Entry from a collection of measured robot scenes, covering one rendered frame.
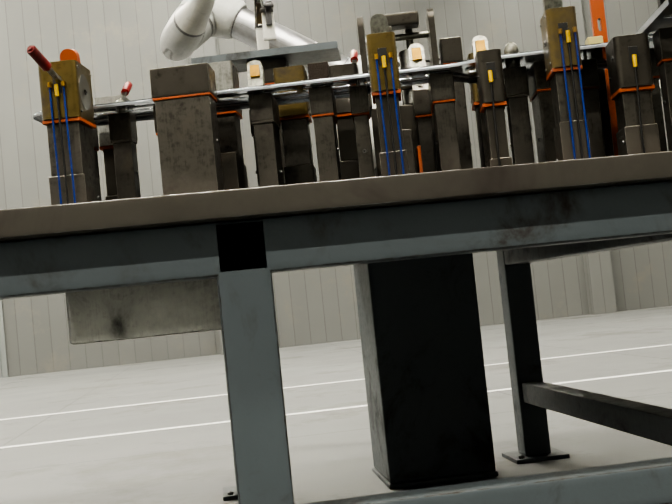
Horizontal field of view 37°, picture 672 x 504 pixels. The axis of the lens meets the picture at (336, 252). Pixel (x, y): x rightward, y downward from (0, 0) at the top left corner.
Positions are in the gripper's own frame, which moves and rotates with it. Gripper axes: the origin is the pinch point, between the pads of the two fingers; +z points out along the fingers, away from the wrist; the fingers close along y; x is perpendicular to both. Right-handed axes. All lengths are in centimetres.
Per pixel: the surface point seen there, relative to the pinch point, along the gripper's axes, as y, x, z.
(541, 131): 52, 49, 36
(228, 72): 19.9, -12.5, 11.8
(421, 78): 38, 28, 20
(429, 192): 112, 5, 53
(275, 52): 7.8, 0.8, 4.6
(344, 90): 31.4, 12.1, 20.1
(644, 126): 75, 61, 40
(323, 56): 3.8, 13.6, 5.2
